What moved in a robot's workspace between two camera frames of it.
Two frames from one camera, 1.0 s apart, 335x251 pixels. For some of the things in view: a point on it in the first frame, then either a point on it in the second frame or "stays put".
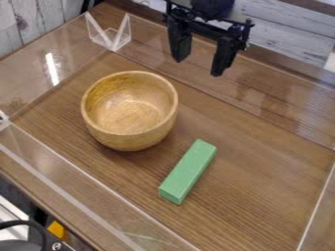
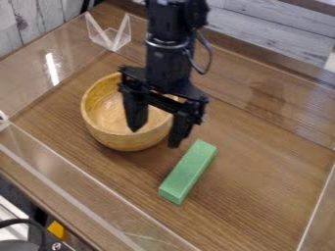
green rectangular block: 187,172 stays put
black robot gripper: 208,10 -> 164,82
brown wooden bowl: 128,108 stays put
